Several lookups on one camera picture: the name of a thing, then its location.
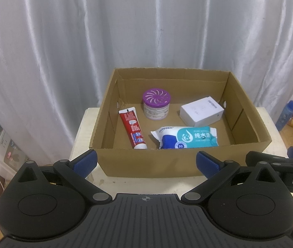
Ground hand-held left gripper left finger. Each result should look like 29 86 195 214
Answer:
13 149 111 204

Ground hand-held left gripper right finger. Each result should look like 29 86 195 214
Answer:
181 150 279 204

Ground blue wet wipes pack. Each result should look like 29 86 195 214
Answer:
151 126 219 149

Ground small white carton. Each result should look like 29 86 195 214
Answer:
179 96 225 125

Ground red toothpaste tube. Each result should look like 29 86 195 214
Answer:
118 108 147 149

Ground brown cardboard box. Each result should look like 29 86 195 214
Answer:
89 68 272 177

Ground purple lid air freshener jar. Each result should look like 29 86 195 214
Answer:
142 88 171 121

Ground cream small table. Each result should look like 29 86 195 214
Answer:
69 106 293 223

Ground blue plastic bottle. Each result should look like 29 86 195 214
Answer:
276 99 293 132

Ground white satin curtain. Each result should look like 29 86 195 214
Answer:
0 0 293 166

